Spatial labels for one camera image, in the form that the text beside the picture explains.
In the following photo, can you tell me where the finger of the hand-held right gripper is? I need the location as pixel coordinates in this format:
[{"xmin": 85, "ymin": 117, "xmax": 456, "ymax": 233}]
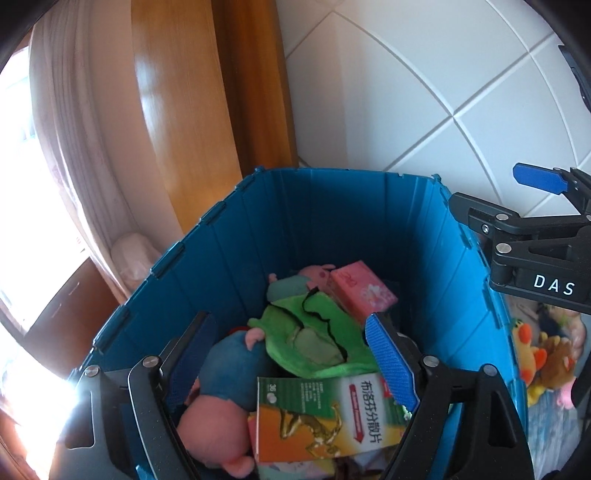
[
  {"xmin": 513, "ymin": 162, "xmax": 591, "ymax": 214},
  {"xmin": 449, "ymin": 193, "xmax": 532, "ymax": 246}
]

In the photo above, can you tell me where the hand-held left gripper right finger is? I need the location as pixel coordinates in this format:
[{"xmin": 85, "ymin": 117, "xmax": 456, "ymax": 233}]
[{"xmin": 364, "ymin": 312, "xmax": 536, "ymax": 480}]

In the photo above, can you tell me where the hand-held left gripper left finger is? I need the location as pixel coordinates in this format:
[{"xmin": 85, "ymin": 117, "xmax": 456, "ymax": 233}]
[{"xmin": 51, "ymin": 310, "xmax": 220, "ymax": 480}]

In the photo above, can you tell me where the green frog plush toy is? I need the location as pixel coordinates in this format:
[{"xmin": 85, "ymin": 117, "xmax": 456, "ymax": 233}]
[{"xmin": 247, "ymin": 292, "xmax": 382, "ymax": 380}]

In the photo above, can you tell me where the blue plastic crate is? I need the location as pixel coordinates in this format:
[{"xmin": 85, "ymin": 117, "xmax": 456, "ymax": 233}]
[{"xmin": 69, "ymin": 167, "xmax": 529, "ymax": 480}]

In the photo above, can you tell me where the green and orange medicine box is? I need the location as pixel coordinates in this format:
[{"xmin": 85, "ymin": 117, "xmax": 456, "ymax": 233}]
[{"xmin": 256, "ymin": 374, "xmax": 414, "ymax": 462}]

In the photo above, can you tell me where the blue and pink plush toy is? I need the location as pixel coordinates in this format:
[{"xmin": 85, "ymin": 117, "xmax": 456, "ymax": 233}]
[{"xmin": 175, "ymin": 325, "xmax": 287, "ymax": 478}]

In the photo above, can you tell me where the pink tissue box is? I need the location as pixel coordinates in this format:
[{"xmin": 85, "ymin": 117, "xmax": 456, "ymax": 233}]
[{"xmin": 329, "ymin": 261, "xmax": 399, "ymax": 324}]

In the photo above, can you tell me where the yellow duck plush toy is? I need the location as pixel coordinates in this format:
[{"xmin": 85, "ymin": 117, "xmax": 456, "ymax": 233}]
[{"xmin": 510, "ymin": 320, "xmax": 548, "ymax": 407}]

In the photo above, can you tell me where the brown plush toy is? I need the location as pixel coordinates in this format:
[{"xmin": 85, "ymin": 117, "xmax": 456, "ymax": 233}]
[{"xmin": 538, "ymin": 335, "xmax": 578, "ymax": 393}]

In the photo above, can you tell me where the white cloth bundle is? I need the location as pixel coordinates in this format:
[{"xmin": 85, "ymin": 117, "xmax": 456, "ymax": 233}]
[{"xmin": 111, "ymin": 233, "xmax": 162, "ymax": 289}]

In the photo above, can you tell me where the small pink pig plush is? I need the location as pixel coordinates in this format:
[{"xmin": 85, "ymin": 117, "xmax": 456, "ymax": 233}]
[{"xmin": 267, "ymin": 263, "xmax": 337, "ymax": 305}]

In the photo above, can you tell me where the brown wooden cabinet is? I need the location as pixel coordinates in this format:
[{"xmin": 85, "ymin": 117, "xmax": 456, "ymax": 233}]
[{"xmin": 23, "ymin": 258, "xmax": 125, "ymax": 384}]

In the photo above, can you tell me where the pale blue packet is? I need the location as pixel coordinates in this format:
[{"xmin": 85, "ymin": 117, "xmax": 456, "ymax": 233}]
[{"xmin": 256, "ymin": 457, "xmax": 338, "ymax": 480}]

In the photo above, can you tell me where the white curtain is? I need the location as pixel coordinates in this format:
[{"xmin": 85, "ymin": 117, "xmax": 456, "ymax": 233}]
[{"xmin": 28, "ymin": 9, "xmax": 185, "ymax": 301}]

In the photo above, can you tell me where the window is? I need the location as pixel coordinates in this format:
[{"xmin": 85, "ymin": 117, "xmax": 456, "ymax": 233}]
[{"xmin": 0, "ymin": 51, "xmax": 88, "ymax": 333}]

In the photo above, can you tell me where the curved wooden panel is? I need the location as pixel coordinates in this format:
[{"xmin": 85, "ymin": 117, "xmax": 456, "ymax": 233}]
[{"xmin": 131, "ymin": 0, "xmax": 298, "ymax": 241}]

